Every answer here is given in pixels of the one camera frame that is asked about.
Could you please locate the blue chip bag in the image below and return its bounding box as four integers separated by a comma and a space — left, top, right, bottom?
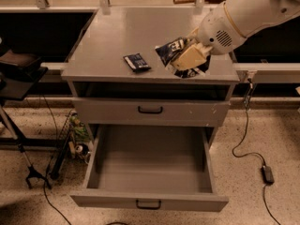
156, 37, 211, 79

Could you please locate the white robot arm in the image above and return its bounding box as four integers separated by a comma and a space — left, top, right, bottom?
171, 0, 300, 70

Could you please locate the grey drawer cabinet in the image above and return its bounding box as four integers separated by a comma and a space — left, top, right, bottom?
62, 7, 239, 137

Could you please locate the closed grey top drawer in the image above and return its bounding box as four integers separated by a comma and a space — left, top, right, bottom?
73, 97, 230, 128

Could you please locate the open grey middle drawer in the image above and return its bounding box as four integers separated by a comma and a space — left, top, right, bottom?
70, 125, 229, 212

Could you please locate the wooden stick on shelf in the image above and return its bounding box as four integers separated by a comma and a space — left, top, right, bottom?
173, 0, 231, 5

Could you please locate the small dark blue snack packet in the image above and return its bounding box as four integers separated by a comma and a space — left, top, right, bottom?
124, 53, 151, 72

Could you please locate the black tray on stand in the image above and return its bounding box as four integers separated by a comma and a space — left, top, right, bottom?
0, 50, 48, 100

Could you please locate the black tripod stand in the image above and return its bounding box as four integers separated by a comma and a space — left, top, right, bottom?
0, 105, 52, 188

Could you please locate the black power adapter with cable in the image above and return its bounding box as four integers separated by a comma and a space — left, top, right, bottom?
232, 79, 281, 225

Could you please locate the wire basket with cans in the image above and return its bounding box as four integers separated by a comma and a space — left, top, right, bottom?
50, 110, 92, 180

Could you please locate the black floor cable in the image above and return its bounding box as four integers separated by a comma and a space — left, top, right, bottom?
40, 94, 73, 225

